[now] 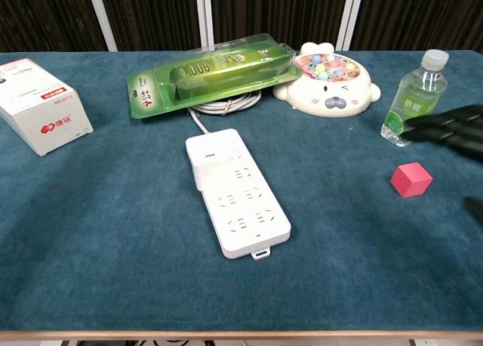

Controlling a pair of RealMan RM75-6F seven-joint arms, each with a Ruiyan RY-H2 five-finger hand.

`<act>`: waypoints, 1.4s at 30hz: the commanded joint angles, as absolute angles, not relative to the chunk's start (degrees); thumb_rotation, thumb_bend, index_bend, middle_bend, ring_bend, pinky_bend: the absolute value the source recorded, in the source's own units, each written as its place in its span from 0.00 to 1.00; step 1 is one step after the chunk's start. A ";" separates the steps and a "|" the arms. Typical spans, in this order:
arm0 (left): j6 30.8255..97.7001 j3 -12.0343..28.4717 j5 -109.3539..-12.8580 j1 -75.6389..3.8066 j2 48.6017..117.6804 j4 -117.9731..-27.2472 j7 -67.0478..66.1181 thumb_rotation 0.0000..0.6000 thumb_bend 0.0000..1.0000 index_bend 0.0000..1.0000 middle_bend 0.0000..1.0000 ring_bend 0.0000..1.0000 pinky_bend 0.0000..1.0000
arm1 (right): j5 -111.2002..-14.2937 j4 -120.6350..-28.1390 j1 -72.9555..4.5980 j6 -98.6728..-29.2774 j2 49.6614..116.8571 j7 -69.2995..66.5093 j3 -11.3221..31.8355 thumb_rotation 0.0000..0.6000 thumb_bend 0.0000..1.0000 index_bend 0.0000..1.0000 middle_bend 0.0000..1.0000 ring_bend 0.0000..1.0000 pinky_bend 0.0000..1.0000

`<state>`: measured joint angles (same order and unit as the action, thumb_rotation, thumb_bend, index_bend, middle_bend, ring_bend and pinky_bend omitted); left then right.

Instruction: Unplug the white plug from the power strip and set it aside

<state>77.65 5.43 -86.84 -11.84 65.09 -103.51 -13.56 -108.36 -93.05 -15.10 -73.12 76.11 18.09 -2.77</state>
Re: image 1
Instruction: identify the white partition frame post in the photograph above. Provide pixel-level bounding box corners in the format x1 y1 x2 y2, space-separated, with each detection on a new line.
334 0 366 51
195 0 217 48
85 0 118 52

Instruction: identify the pink red cube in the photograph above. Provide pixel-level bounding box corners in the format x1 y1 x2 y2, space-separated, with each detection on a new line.
390 162 433 199

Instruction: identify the white seal fishing toy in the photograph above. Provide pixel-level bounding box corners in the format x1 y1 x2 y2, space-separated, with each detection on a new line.
272 42 382 119

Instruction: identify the white carton box red logo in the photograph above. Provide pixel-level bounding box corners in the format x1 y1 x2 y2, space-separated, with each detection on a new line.
0 57 94 157

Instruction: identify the white power strip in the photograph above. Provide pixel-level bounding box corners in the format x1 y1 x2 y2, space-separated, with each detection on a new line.
185 128 292 261

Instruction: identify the green blister package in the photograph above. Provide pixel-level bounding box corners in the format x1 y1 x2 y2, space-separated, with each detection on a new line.
126 32 303 119

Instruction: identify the white power adapter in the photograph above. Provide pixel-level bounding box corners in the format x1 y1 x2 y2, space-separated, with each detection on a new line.
191 160 228 192

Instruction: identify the water bottle green label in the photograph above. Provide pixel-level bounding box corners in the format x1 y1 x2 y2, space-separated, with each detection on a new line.
380 48 450 147

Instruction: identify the teal table cloth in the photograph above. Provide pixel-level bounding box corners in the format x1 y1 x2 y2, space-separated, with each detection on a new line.
0 50 483 332

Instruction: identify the white power strip cable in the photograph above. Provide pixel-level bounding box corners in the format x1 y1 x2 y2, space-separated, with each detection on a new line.
187 90 263 135

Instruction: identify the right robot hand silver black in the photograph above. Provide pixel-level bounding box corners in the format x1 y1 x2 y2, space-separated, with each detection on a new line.
398 103 483 223

